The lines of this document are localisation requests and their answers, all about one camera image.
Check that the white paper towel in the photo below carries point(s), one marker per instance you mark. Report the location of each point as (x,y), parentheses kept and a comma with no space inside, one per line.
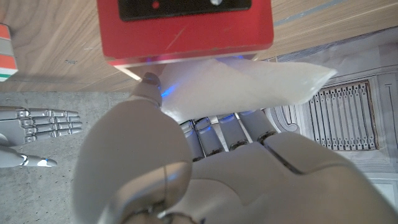
(233,87)

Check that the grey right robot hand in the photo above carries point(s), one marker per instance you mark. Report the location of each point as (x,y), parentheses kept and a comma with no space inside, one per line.
(18,127)

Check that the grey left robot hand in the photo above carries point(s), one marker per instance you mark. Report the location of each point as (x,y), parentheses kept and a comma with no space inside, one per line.
(248,180)

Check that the rubik's cube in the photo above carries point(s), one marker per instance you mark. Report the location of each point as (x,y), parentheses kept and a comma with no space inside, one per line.
(7,59)

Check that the wooden drawer with red front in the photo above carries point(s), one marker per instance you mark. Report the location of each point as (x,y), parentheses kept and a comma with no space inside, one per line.
(186,37)

